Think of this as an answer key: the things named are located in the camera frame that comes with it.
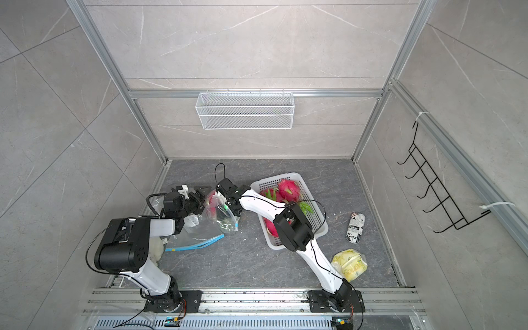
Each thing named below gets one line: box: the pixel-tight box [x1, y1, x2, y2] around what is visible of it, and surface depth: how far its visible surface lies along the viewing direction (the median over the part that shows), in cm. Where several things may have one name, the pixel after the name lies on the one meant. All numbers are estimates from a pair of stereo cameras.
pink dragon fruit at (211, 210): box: [206, 191, 217, 219], surface depth 92 cm
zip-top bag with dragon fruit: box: [204, 189, 241, 234], surface depth 85 cm
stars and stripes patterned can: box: [345, 211, 366, 245], surface depth 90 cm
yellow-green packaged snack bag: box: [331, 248, 368, 283], surface depth 82 cm
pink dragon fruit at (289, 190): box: [277, 178, 301, 203], surface depth 95 cm
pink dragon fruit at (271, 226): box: [263, 216, 280, 238], surface depth 83 cm
